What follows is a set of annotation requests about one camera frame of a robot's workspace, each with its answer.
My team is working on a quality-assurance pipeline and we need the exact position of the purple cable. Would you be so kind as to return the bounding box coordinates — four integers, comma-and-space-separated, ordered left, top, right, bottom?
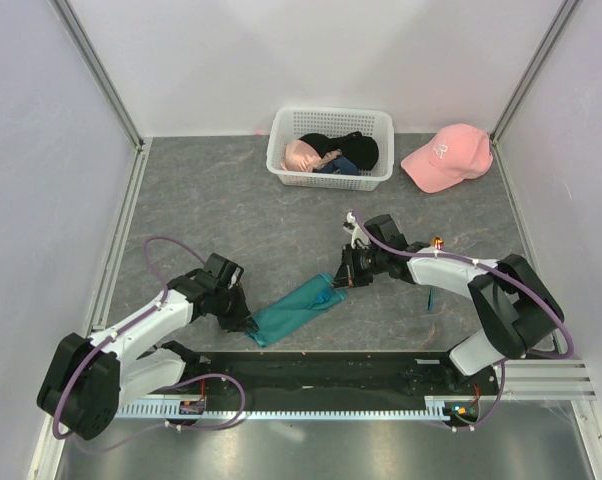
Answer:
353, 209, 577, 434
53, 235, 255, 454

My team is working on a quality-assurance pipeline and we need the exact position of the light blue cable duct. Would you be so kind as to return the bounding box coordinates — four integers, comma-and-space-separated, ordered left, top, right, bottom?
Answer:
115, 395, 475, 421

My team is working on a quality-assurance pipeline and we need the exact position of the peach satin garment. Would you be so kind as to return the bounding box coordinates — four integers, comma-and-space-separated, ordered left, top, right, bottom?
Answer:
280, 140, 327, 173

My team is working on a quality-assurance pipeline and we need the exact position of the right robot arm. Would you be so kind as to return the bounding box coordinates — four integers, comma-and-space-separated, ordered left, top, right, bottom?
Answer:
332, 211, 573, 394

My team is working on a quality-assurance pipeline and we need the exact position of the teal satin napkin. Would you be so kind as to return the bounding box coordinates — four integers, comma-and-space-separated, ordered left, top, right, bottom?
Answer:
246, 273, 347, 348

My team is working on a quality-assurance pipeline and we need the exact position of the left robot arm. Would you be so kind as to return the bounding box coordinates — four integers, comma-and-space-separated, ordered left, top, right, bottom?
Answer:
36, 253, 258, 440

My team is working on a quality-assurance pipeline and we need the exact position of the navy blue garment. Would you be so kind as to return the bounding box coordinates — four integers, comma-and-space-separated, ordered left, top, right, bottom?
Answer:
314, 156, 360, 176

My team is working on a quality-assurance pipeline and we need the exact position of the pink baseball cap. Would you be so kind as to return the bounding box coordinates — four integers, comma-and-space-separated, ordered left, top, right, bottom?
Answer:
400, 123, 493, 194

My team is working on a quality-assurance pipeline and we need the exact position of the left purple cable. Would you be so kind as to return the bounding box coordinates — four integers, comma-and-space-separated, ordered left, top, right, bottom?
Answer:
53, 235, 255, 454

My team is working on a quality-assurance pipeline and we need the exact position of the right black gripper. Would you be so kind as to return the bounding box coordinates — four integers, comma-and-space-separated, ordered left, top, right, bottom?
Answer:
329, 243, 386, 291

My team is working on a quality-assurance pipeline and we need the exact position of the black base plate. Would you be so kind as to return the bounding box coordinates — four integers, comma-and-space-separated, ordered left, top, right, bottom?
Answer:
181, 351, 498, 399

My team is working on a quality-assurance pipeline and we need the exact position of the iridescent pink spoon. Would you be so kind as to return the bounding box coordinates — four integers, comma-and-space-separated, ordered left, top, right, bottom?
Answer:
431, 237, 444, 250

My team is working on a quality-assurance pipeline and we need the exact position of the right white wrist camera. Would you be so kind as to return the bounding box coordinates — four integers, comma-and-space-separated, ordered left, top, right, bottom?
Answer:
343, 211, 369, 249

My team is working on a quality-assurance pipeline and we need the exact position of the black garment in basket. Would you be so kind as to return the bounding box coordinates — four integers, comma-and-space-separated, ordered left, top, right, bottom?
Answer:
300, 131, 380, 171

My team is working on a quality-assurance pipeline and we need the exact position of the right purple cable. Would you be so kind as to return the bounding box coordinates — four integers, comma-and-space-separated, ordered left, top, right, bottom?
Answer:
353, 209, 577, 434

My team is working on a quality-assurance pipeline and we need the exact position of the white plastic basket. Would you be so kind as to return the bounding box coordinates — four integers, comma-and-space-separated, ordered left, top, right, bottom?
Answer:
266, 107, 394, 191

